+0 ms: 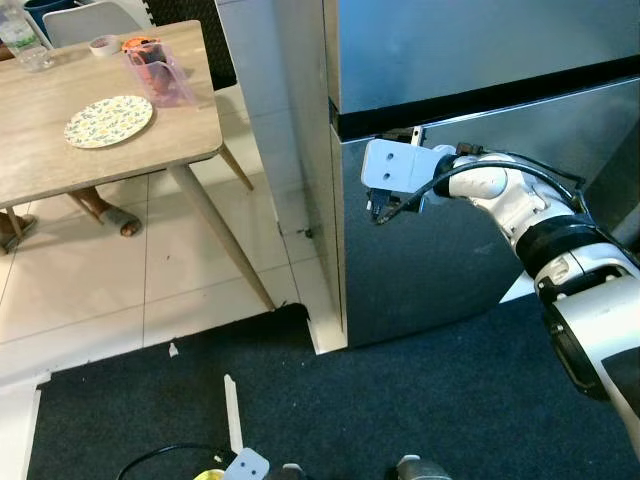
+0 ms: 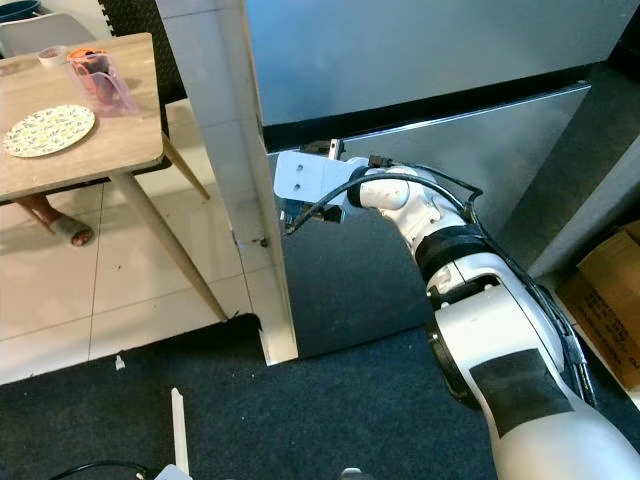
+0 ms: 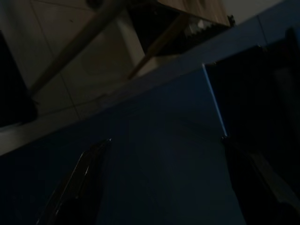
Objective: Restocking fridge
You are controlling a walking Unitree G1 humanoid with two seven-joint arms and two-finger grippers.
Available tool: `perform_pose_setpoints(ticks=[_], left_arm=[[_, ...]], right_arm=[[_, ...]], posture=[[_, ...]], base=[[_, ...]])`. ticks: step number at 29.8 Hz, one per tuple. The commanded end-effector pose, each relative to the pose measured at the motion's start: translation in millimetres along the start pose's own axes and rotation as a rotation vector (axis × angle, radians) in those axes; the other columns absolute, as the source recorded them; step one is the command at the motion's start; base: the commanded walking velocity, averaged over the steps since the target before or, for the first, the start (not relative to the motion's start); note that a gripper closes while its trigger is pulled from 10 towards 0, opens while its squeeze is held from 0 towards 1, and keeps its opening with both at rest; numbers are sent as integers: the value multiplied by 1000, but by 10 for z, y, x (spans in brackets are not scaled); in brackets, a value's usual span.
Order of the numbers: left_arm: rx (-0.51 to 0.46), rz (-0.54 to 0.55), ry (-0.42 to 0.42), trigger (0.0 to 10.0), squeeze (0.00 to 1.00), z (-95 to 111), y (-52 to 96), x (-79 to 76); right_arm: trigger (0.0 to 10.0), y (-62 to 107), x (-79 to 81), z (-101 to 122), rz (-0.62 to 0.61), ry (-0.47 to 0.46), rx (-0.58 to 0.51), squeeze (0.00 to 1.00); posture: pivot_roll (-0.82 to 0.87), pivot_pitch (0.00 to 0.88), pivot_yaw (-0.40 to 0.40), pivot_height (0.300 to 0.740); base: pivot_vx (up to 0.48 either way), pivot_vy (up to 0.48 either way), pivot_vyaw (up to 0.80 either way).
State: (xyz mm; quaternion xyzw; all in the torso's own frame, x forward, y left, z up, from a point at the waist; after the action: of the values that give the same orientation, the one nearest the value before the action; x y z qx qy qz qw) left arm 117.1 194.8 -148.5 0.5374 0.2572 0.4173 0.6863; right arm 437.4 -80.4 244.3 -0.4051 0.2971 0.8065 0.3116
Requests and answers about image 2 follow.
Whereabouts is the brown cardboard box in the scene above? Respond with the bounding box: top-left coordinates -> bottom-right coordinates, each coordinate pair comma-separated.
555,225 -> 640,391

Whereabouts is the person in blue shirt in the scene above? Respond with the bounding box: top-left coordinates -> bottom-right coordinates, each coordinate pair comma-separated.
15,195 -> 96,248

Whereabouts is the dark blue bin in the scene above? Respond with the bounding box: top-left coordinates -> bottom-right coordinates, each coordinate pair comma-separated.
0,0 -> 51,23

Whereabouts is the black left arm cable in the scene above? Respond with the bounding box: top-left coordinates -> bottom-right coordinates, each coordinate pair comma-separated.
75,460 -> 161,480

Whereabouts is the black foam tile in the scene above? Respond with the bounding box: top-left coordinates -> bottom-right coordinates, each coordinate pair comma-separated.
100,0 -> 189,106

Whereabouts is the large black floor mat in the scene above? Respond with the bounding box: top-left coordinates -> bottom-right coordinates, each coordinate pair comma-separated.
0,315 -> 640,480

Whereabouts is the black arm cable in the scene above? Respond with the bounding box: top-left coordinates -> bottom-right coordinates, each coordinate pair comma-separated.
75,460 -> 161,480
285,165 -> 593,401

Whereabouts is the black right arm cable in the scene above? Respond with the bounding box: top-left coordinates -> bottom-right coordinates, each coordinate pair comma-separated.
285,165 -> 593,401

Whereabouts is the round floral patterned plate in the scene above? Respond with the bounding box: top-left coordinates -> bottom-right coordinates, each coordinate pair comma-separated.
3,105 -> 97,159

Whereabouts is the light wooden table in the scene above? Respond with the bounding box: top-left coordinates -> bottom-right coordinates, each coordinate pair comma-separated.
0,32 -> 229,323

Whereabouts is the small beige cup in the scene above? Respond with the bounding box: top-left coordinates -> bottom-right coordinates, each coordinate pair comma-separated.
37,45 -> 69,68

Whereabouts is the steel grey fridge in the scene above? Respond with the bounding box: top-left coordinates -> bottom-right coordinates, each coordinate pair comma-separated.
245,0 -> 640,361

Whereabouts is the pink transparent pitcher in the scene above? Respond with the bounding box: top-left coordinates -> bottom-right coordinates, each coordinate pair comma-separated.
65,47 -> 141,119

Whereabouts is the grey chair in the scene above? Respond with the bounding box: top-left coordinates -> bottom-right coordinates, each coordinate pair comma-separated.
0,10 -> 91,58

